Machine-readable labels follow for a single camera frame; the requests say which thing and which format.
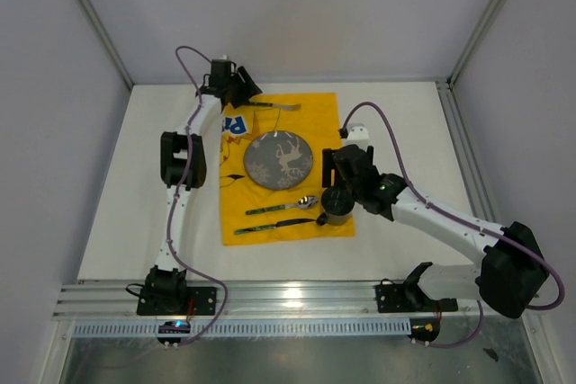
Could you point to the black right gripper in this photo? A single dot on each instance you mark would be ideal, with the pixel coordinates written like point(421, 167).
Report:
point(329, 164)

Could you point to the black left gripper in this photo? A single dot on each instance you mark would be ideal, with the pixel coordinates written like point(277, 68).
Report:
point(249, 88)

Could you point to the yellow Pikachu cloth placemat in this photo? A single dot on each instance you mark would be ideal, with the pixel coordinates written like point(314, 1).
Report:
point(317, 122)

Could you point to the dark green mug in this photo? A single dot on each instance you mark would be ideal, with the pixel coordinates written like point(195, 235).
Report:
point(336, 204)

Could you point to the fork with green handle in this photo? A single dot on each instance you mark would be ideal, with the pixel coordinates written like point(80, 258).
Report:
point(285, 107)

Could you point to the spoon with green handle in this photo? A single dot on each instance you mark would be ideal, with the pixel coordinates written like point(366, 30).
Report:
point(304, 203)

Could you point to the grey reindeer plate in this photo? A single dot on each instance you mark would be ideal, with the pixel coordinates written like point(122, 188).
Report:
point(278, 160)

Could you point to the knife with green handle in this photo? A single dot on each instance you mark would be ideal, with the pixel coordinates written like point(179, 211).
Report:
point(278, 224)

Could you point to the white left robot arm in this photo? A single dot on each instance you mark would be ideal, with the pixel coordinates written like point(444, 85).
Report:
point(183, 170)

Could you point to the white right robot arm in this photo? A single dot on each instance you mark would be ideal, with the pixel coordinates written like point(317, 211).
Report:
point(506, 266)

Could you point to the right controller board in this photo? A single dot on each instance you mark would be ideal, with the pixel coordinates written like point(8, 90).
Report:
point(423, 330)

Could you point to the controller board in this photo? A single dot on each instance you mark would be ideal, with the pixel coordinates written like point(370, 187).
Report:
point(423, 330)
point(173, 331)

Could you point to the left controller board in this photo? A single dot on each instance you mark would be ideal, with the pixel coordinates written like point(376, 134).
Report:
point(173, 331)

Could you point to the aluminium side rail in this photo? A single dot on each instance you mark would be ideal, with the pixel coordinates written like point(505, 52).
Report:
point(474, 184)

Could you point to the aluminium mounting rail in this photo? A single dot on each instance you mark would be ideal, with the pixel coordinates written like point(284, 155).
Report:
point(242, 299)

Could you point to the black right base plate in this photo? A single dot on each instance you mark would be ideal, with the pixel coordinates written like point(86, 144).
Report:
point(390, 296)

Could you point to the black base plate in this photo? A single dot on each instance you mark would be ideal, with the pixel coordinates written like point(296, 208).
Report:
point(192, 301)
point(390, 296)

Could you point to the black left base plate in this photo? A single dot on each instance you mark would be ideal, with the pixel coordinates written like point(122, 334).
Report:
point(192, 301)

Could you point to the slotted cable duct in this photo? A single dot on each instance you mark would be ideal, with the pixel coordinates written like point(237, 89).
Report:
point(262, 327)

